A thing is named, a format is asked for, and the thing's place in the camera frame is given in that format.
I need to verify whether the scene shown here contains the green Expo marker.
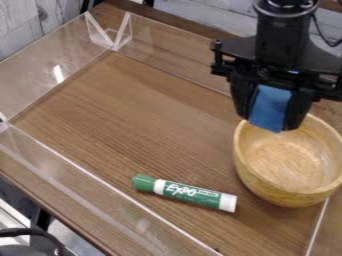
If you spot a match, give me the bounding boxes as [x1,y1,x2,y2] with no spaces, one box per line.
[131,174,238,213]

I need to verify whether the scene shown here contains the blue rectangular block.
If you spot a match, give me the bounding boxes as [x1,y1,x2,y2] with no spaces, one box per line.
[248,85,291,133]

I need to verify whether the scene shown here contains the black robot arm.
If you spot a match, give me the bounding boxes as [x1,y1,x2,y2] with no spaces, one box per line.
[211,0,342,133]

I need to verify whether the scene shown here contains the black table leg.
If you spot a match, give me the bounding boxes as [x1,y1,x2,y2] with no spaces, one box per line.
[36,209,52,231]

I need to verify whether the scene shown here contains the clear acrylic tray wall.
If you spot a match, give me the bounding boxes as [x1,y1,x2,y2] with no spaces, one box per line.
[0,8,324,256]

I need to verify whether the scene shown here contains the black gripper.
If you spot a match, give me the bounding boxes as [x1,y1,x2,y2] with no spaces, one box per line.
[211,37,342,131]

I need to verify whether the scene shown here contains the black cable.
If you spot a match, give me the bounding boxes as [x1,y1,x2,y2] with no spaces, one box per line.
[0,228,65,256]

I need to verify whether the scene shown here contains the brown wooden bowl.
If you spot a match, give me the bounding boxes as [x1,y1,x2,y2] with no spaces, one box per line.
[234,115,342,208]

